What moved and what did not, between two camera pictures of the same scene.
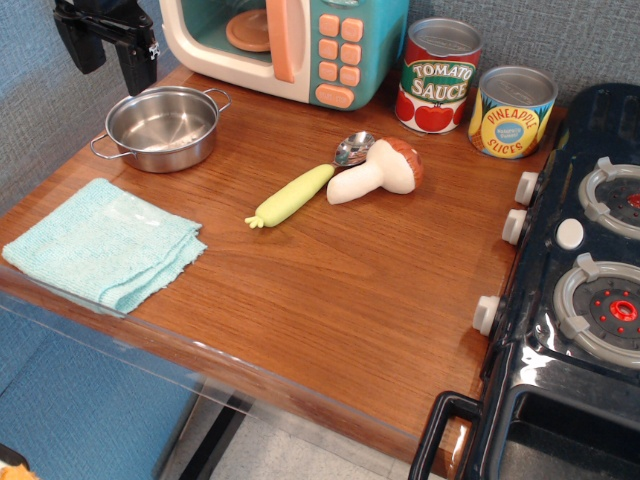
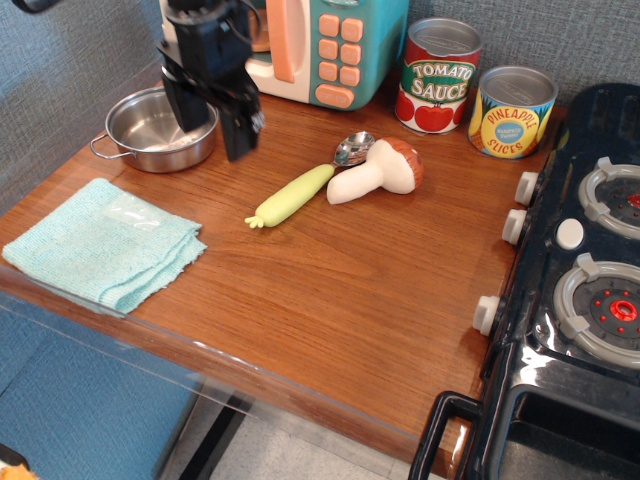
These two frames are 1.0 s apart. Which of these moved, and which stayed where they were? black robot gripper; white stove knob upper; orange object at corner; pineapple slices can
Moved: black robot gripper
Stayed: orange object at corner; white stove knob upper; pineapple slices can
